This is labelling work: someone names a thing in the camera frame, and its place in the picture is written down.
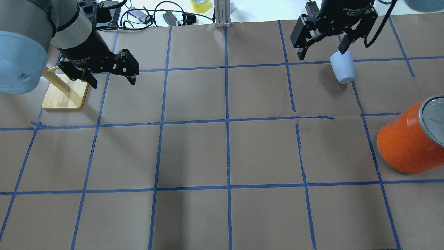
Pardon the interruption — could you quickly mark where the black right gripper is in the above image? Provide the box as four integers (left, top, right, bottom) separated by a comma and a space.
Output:
290, 0, 378, 60

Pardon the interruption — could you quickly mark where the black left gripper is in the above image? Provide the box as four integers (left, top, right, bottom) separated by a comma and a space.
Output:
58, 32, 139, 89

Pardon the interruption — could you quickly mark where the light blue cup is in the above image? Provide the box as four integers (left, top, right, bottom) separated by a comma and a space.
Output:
330, 50, 356, 84

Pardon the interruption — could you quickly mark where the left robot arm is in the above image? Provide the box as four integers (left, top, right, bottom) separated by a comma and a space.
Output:
0, 0, 139, 94

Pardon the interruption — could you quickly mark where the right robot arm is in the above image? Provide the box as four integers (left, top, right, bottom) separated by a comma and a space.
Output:
290, 0, 378, 60

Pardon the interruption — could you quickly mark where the wooden cup stand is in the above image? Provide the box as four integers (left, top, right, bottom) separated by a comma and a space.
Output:
42, 67, 89, 110

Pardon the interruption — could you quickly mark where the yellow tape roll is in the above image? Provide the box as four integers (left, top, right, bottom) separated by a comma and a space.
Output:
190, 0, 211, 13

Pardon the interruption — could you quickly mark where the orange can with grey lid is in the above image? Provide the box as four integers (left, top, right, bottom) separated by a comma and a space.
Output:
376, 95, 444, 174

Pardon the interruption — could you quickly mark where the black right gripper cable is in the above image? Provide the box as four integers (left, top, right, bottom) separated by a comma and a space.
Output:
362, 0, 398, 48

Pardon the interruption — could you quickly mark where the aluminium frame post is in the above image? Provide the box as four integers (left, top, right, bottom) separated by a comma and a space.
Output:
214, 0, 232, 28

